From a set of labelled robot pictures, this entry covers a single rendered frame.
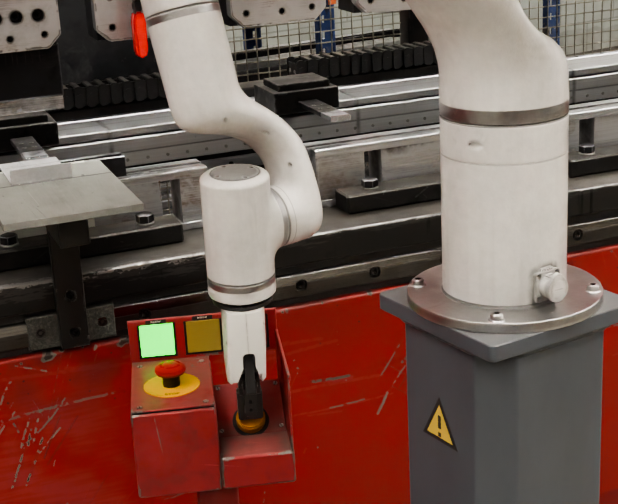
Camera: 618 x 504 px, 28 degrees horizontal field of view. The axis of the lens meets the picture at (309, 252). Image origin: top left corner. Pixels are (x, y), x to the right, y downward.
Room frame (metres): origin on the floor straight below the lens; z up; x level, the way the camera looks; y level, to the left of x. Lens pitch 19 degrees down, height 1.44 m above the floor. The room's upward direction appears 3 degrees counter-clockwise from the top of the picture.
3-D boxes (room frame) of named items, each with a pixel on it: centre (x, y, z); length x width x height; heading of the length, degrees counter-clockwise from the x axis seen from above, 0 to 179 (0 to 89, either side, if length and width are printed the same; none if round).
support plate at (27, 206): (1.65, 0.34, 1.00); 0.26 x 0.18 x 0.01; 20
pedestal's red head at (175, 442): (1.49, 0.14, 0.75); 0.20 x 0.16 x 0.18; 96
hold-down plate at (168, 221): (1.75, 0.33, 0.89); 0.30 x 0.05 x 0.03; 110
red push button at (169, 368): (1.47, 0.18, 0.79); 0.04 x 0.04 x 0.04
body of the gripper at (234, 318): (1.46, 0.09, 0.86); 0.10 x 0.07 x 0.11; 6
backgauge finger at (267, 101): (2.11, -0.02, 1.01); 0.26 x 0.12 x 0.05; 20
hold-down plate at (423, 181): (1.94, -0.20, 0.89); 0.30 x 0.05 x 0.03; 110
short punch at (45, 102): (1.79, 0.39, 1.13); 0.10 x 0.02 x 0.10; 110
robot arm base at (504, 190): (1.15, -0.19, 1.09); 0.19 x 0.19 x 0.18
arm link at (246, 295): (1.46, 0.09, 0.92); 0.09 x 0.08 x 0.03; 6
